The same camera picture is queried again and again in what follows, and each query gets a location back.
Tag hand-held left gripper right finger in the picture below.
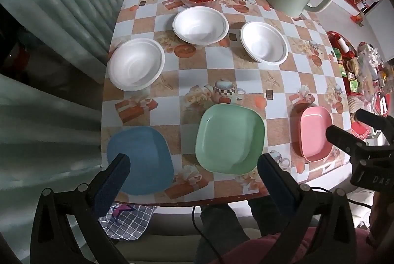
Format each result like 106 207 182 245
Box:
257 154 358 264

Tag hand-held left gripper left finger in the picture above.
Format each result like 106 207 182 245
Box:
30 153 131 264

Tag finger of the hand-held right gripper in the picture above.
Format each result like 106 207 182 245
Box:
355 109 394 143
326 125 367 160

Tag pink square plate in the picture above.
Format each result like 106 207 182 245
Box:
291 106 334 162

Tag white foam bowl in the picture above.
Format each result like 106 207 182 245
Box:
172 6 229 47
239 21 289 66
107 38 166 91

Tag person's right forearm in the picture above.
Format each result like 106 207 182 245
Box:
366 190 394 249

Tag blue square plate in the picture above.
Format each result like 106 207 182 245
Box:
107 126 174 195

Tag grey checkered cloth bag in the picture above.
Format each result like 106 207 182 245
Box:
98 204 154 241

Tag pile of plastic packets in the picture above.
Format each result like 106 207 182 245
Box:
339 42 394 117

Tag green square plate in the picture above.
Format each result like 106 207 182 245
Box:
195 103 266 174

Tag person's legs in dark trousers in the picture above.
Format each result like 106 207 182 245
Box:
194 198 278 264

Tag checkered printed tablecloth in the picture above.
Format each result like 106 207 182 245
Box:
101 0 353 207

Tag pale green curtain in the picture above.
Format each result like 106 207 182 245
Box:
0 0 130 264

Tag black cable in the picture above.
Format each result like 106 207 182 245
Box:
191 205 225 264

